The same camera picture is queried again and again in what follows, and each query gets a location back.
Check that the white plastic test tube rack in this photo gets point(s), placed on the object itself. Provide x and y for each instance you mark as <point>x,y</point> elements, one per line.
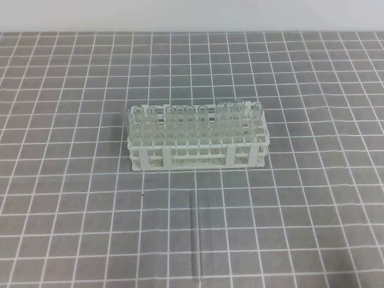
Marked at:
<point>151,157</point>

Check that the grey white-grid tablecloth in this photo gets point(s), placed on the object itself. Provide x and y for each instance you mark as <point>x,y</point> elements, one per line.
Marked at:
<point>75,214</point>

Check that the clear tube at rack right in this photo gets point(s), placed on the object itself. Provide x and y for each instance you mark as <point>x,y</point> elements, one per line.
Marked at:
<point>256,113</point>

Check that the clear glass test tube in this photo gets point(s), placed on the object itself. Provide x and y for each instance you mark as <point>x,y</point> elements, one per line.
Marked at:
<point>196,262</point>

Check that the clear tube in rack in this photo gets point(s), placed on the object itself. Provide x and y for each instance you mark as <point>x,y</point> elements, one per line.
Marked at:
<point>138,115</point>
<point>191,125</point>
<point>170,117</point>
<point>203,119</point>
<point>152,115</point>
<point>229,114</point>
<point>216,131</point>
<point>238,122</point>
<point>181,134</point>

